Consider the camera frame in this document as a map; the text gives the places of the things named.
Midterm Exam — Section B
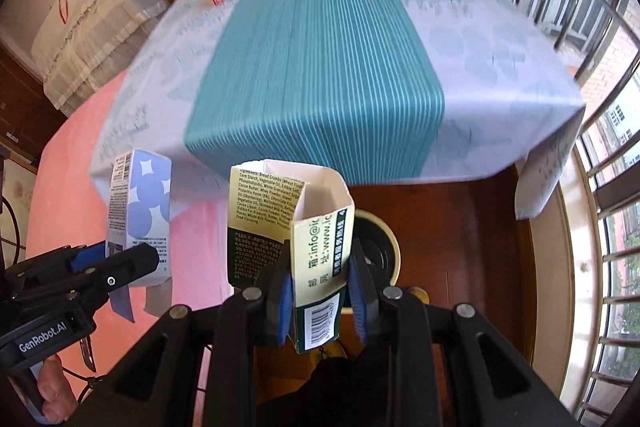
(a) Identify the right yellow knitted slipper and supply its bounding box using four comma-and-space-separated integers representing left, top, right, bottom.
408, 286, 431, 305

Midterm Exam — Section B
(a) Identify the dark green cracker box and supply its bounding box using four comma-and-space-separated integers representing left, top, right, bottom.
227, 159, 355, 353

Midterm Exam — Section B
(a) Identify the person left hand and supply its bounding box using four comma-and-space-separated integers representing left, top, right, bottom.
37, 355, 78, 424

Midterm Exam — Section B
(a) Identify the blue trash bin cream rim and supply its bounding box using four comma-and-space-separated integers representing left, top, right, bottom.
349, 209, 401, 291

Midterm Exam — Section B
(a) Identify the blue white patterned tablecloth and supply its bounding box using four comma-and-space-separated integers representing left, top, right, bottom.
89, 0, 585, 219

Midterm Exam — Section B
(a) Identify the black cable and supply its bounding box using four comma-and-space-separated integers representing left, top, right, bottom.
0, 193, 26, 268

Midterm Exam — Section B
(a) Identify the window metal grille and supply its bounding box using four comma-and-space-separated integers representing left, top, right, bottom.
511, 0, 639, 426

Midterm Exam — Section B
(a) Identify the yellow knitted slipper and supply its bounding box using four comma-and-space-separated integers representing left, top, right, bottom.
408, 286, 431, 305
308, 340, 347, 369

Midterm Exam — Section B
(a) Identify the white blue small box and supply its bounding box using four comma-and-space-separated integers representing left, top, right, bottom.
105, 148, 172, 317

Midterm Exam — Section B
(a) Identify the left yellow knitted slipper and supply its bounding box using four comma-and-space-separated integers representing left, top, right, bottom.
308, 340, 347, 369

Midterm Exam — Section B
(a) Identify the white lace covered cabinet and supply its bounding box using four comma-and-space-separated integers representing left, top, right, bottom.
32, 0, 169, 116

